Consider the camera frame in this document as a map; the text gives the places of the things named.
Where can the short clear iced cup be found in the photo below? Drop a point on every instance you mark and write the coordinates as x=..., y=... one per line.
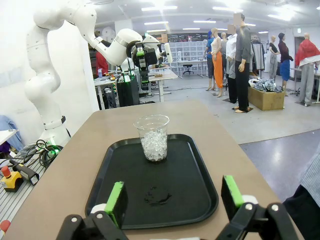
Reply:
x=153, y=145

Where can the white desk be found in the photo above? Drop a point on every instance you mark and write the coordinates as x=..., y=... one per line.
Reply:
x=105, y=82
x=165, y=74

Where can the mannequin maroon top blue skirt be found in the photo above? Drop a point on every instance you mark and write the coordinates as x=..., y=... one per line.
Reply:
x=285, y=52

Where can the mannequin in orange trousers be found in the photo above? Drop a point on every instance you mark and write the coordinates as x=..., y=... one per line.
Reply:
x=217, y=62

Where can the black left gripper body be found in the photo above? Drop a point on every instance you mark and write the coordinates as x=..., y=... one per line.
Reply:
x=151, y=57

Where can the blue cloth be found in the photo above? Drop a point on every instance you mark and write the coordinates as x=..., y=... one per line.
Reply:
x=10, y=130

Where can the mannequin in blue top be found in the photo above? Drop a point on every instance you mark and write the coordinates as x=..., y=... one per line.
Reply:
x=209, y=47

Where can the person in red top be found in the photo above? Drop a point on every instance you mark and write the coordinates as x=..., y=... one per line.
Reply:
x=101, y=65

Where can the mannequin in grey jacket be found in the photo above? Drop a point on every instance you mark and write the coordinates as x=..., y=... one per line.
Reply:
x=243, y=50

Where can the pile of clothes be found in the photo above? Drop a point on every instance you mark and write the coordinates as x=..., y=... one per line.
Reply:
x=265, y=84

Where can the person in striped shirt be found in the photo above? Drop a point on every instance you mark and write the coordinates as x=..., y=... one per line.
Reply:
x=307, y=200

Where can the black controller tower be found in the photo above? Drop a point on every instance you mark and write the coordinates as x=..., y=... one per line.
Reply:
x=127, y=90

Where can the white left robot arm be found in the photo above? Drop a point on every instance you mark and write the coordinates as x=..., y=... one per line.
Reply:
x=42, y=82

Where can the red push button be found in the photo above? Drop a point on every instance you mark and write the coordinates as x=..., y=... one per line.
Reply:
x=3, y=225

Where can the clothes rack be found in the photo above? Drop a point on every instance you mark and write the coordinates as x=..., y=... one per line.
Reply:
x=257, y=55

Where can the yellow emergency stop box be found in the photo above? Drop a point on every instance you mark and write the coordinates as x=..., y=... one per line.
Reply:
x=10, y=178

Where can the black office chair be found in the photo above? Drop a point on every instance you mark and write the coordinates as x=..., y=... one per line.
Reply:
x=188, y=67

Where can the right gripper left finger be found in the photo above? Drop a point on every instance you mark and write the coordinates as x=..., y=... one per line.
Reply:
x=117, y=200

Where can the black serving tray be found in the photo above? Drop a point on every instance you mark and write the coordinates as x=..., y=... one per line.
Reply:
x=185, y=175

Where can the mannequin in white shirt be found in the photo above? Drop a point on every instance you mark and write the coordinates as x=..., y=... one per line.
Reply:
x=232, y=50

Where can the mannequin black top grey trousers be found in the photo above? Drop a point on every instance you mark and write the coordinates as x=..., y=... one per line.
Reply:
x=273, y=57

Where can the large cardboard box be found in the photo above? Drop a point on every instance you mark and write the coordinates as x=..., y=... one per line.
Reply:
x=265, y=100

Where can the shelf with storage bins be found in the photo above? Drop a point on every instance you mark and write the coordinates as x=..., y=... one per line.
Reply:
x=190, y=52

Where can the black handheld device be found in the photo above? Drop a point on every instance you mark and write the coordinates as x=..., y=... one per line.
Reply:
x=25, y=172

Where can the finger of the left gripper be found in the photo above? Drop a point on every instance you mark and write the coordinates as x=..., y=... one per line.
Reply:
x=140, y=53

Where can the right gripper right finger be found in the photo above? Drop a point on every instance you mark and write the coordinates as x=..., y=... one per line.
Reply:
x=232, y=195

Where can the mannequin red cape grey trousers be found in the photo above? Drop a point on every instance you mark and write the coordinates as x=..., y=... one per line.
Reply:
x=307, y=50

